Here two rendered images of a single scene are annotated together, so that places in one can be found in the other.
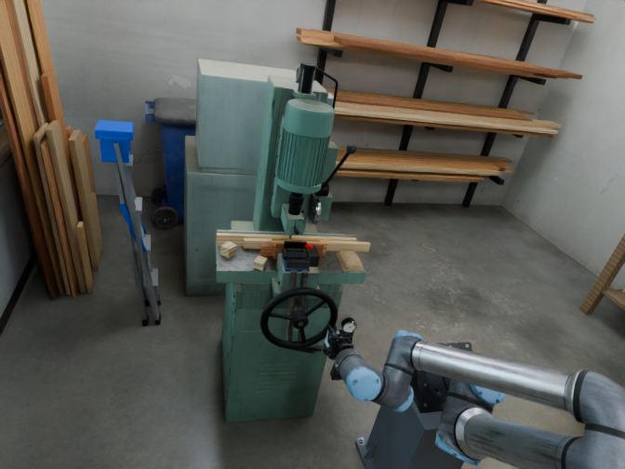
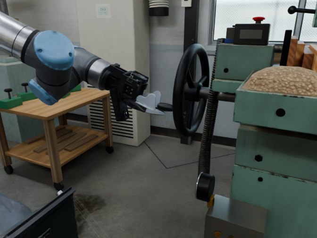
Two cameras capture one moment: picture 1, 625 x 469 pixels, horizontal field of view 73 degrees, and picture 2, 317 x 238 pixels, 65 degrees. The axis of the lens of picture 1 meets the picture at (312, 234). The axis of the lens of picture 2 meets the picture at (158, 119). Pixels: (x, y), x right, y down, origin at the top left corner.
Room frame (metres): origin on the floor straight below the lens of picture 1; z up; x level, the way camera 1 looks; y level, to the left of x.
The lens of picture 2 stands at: (1.66, -0.65, 1.00)
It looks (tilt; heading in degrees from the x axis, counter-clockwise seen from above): 20 degrees down; 133
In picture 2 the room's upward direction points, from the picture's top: straight up
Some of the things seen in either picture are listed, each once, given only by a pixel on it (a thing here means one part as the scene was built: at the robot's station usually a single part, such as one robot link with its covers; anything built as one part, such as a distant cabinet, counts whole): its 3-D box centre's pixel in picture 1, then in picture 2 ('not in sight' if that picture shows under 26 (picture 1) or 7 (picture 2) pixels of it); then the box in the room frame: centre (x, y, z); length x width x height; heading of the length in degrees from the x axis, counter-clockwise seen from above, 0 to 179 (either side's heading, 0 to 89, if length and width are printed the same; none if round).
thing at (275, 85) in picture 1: (285, 165); not in sight; (1.81, 0.18, 1.16); 0.22 x 0.22 x 0.72; 17
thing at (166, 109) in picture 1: (189, 165); not in sight; (3.20, 1.09, 0.48); 0.64 x 0.54 x 0.97; 113
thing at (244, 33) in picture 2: (300, 257); (248, 32); (1.35, 0.03, 0.99); 0.13 x 0.11 x 0.06; 107
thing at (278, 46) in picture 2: (295, 255); (273, 47); (1.41, 0.05, 0.95); 0.09 x 0.07 x 0.09; 107
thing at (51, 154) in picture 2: not in sight; (57, 124); (-0.08, 0.10, 0.32); 0.66 x 0.57 x 0.64; 108
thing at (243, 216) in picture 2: (340, 327); (234, 226); (1.47, -0.20, 0.58); 0.12 x 0.08 x 0.08; 17
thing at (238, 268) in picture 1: (291, 269); (277, 79); (1.43, 0.06, 0.87); 0.61 x 0.30 x 0.06; 107
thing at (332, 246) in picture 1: (308, 245); not in sight; (1.56, 0.01, 0.92); 0.55 x 0.02 x 0.04; 107
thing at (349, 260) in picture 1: (350, 257); (287, 77); (1.52, -0.17, 0.92); 0.14 x 0.09 x 0.04; 17
